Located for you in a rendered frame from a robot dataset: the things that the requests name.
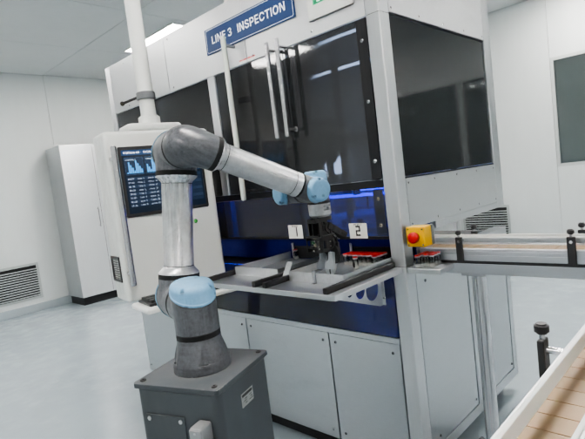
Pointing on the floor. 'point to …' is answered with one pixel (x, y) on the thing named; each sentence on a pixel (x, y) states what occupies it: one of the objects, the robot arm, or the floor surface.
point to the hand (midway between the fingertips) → (332, 273)
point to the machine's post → (398, 215)
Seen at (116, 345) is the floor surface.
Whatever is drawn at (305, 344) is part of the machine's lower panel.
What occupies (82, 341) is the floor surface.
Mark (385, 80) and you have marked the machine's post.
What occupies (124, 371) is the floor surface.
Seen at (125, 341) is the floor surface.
